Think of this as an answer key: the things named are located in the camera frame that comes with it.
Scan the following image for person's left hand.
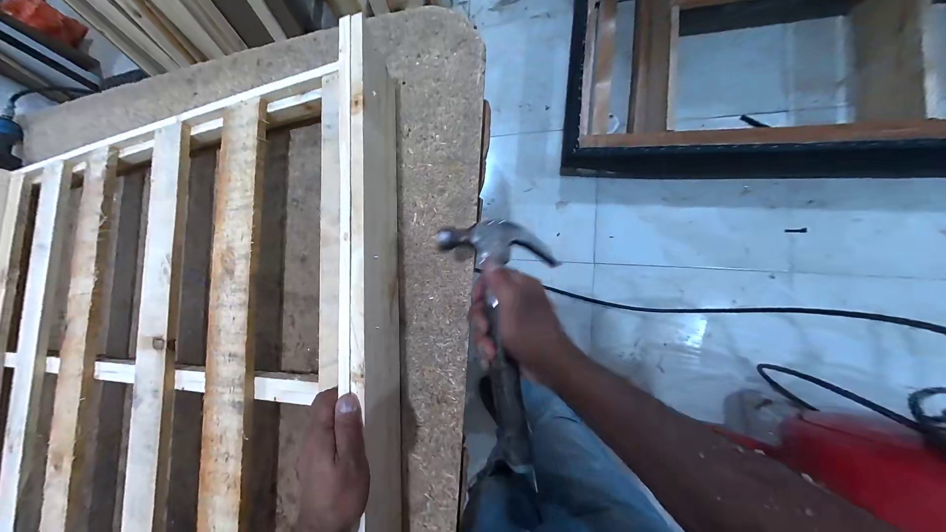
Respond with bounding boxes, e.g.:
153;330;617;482
296;388;371;532

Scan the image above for person's right hand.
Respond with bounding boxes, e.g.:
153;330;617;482
469;259;574;387

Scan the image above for claw hammer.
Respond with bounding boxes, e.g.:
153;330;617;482
436;219;563;492

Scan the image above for slatted light wooden frame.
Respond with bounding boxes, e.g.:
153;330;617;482
0;13;405;532

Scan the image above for chipboard work table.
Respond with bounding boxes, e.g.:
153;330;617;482
15;6;487;532

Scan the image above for person's legs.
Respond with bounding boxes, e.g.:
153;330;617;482
460;375;684;532

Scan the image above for red machine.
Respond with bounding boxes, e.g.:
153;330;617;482
709;389;946;532

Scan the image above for pile of wooden planks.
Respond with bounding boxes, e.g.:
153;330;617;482
44;0;453;77

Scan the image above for blue and black power tool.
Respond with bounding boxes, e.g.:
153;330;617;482
0;86;88;171

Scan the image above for dark shelf with metal edge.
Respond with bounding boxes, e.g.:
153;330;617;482
0;10;104;102

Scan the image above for orange-red plastic bag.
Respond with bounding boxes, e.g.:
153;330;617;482
0;0;90;50

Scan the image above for long black cable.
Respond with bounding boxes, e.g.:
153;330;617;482
473;267;946;335

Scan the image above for wooden frame with black edging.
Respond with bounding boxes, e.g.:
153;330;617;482
560;0;946;180

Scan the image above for looped black cable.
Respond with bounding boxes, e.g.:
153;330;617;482
757;362;946;448

